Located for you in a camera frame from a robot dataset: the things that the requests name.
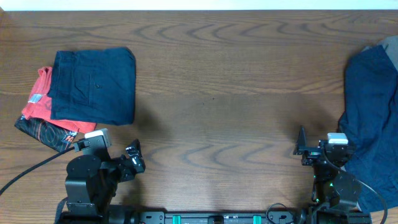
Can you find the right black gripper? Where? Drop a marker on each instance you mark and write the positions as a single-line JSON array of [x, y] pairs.
[[311, 155]]

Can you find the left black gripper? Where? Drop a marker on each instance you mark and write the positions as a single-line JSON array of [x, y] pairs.
[[125, 166]]

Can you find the dark blue denim shorts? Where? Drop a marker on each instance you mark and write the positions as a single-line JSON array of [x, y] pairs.
[[95, 86]]

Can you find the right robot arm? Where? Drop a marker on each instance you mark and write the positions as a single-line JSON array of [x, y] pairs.
[[332, 186]]

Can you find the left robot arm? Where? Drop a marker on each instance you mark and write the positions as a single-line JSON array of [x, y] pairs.
[[92, 181]]

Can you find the dark blue garment pile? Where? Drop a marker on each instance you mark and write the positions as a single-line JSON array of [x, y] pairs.
[[370, 120]]

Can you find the folded black orange-print garment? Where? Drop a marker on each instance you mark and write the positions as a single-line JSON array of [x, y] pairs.
[[51, 135]]

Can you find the folded orange t-shirt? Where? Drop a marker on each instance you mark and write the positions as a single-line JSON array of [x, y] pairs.
[[40, 104]]

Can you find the grey garment at right edge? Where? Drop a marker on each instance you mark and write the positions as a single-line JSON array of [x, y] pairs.
[[390, 46]]

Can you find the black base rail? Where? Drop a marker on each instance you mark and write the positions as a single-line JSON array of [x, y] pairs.
[[214, 217]]

